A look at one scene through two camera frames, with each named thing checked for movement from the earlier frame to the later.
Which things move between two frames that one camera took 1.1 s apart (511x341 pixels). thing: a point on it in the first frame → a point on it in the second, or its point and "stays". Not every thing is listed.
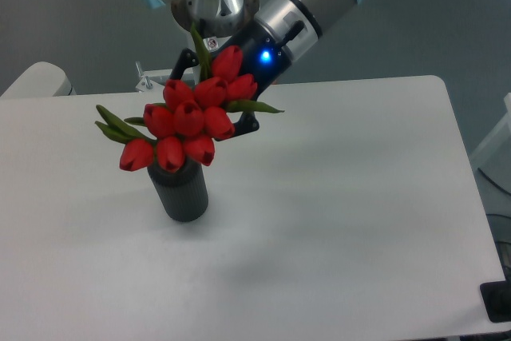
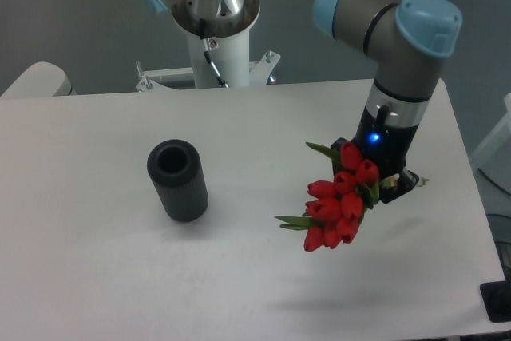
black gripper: x=262 y=58 → x=387 y=143
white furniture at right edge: x=493 y=156 stays
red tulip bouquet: x=191 y=117 → x=336 y=205
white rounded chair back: x=41 y=79 stays
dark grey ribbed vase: x=183 y=193 stays
